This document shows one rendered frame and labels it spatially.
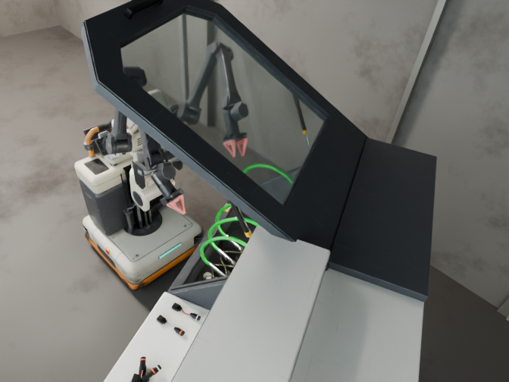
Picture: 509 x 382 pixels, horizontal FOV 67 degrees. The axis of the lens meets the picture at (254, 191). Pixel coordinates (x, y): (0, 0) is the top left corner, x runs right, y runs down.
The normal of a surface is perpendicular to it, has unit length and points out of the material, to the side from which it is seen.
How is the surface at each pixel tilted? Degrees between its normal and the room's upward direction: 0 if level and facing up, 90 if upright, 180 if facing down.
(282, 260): 0
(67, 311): 0
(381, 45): 90
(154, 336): 0
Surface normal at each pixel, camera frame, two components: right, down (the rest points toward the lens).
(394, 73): -0.69, 0.44
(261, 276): 0.08, -0.74
